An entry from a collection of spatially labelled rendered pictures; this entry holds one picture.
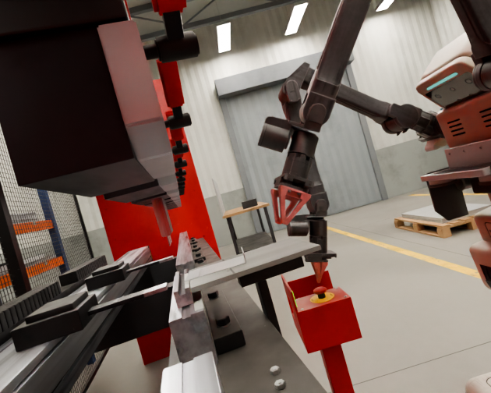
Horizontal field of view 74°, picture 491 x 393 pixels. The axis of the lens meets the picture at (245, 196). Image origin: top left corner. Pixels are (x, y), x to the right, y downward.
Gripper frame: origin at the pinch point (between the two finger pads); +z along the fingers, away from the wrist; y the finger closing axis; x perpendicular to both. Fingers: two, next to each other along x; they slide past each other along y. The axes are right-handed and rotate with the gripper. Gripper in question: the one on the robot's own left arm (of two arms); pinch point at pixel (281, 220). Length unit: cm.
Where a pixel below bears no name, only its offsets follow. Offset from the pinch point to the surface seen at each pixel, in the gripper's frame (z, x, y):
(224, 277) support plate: 13.7, -9.3, 7.6
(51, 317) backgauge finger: 28.4, -36.4, 7.0
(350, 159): -249, 303, -715
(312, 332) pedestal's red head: 26.1, 22.1, -20.7
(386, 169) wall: -253, 402, -712
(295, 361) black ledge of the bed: 21.0, 3.1, 19.7
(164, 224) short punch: 7.6, -23.2, 4.5
